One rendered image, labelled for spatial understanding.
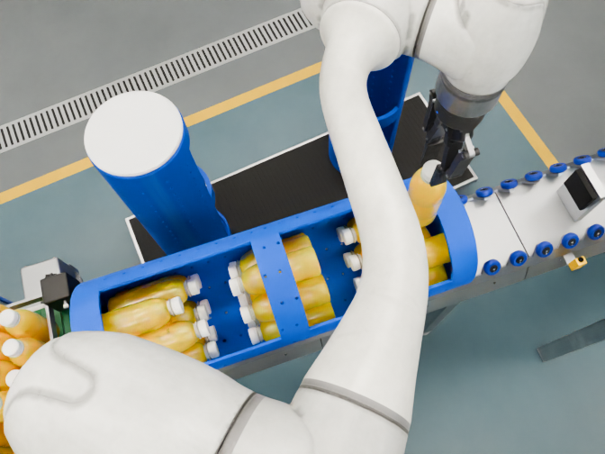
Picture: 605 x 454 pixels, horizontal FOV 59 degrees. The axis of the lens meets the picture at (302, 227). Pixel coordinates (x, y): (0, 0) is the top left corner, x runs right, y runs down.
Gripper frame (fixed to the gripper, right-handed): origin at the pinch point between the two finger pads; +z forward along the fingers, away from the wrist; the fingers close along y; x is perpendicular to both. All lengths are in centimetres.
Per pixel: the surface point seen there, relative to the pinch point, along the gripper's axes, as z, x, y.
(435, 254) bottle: 32.3, -3.7, -7.5
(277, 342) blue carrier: 35, 36, -15
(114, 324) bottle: 28, 68, -1
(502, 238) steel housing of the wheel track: 54, -30, -4
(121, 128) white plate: 44, 60, 58
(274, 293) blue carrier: 24.8, 34.0, -6.3
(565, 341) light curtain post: 119, -64, -33
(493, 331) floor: 146, -51, -18
